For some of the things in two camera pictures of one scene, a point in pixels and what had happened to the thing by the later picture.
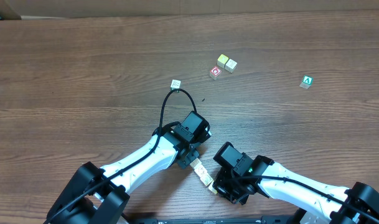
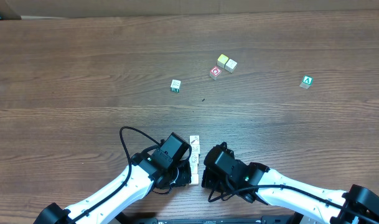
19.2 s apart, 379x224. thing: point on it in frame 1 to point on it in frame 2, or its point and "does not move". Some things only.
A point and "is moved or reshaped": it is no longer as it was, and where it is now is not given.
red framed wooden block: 215,73 does not move
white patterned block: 198,167 is moved or reshaped
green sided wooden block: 175,84 does not move
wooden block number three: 211,187 is moved or reshaped
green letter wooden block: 307,81 does not move
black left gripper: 189,157 to 185,175
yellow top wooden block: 222,60 does not move
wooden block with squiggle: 206,178 is moved or reshaped
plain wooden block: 231,65 does not move
